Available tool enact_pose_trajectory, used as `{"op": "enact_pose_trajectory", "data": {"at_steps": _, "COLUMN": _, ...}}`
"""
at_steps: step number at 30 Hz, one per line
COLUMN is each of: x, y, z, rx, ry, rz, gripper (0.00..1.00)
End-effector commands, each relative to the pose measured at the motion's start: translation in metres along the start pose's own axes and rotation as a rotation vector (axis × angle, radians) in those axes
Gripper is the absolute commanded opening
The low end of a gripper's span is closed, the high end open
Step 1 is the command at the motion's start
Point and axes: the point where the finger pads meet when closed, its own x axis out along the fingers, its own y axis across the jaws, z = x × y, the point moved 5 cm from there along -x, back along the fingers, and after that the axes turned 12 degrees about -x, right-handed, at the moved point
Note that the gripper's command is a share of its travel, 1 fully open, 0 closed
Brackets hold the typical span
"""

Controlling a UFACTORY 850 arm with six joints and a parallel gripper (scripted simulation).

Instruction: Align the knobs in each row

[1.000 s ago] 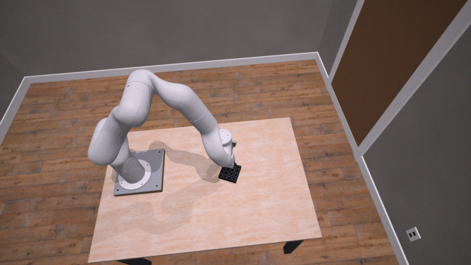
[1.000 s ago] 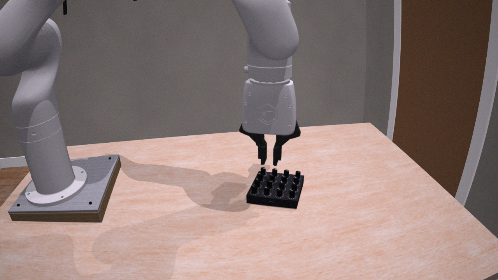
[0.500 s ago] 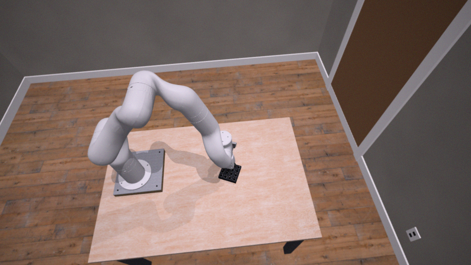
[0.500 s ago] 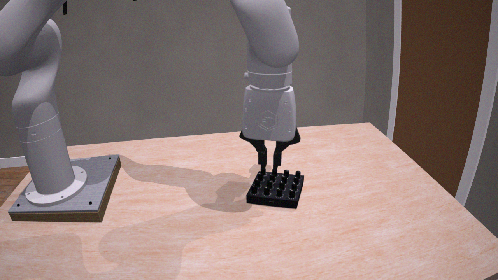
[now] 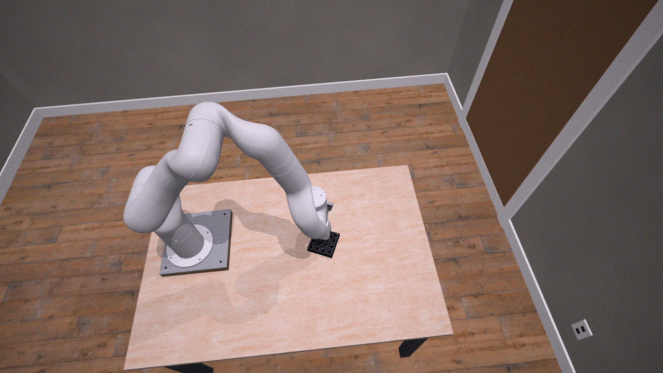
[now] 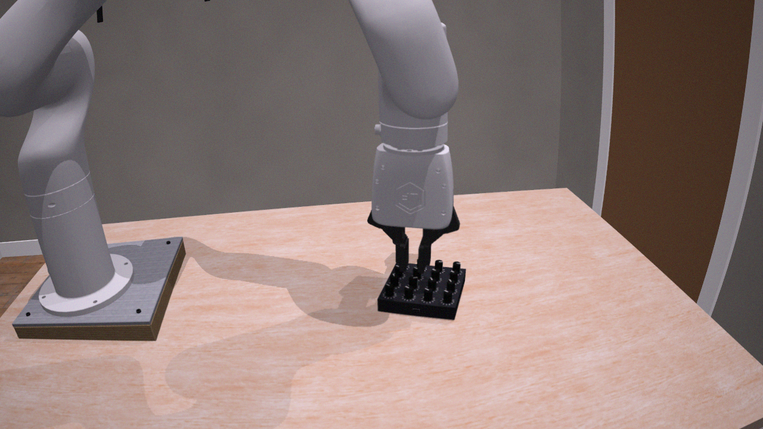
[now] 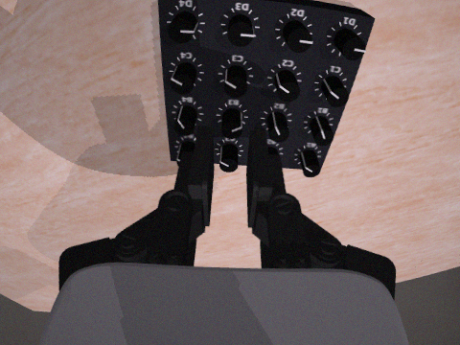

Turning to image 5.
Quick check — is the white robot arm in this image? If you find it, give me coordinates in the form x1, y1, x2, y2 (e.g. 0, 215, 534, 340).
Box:
123, 102, 334, 268

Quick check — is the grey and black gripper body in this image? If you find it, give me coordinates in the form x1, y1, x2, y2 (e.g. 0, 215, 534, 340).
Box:
320, 219, 332, 240

